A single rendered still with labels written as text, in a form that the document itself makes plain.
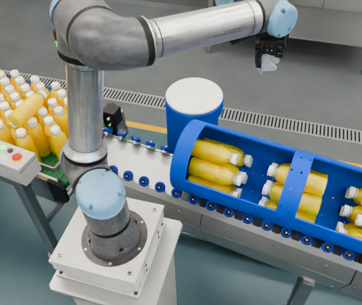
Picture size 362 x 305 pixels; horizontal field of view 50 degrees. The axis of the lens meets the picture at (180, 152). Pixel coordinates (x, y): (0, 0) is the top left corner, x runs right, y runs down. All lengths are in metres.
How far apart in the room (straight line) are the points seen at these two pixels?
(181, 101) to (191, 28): 1.09
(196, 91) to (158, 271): 1.00
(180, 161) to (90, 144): 0.48
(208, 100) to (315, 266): 0.86
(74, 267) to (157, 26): 0.68
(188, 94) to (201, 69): 1.96
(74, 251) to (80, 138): 0.34
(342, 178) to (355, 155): 1.69
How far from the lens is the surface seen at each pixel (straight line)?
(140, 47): 0.75
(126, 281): 1.10
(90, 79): 0.90
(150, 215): 1.19
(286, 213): 1.38
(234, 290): 2.45
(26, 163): 1.64
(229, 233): 1.61
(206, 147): 1.45
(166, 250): 1.24
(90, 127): 0.98
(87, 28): 0.76
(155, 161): 1.75
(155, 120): 3.32
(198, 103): 1.86
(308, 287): 1.85
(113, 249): 1.09
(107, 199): 0.96
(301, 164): 1.38
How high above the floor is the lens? 2.23
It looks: 47 degrees down
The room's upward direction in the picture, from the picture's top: 1 degrees counter-clockwise
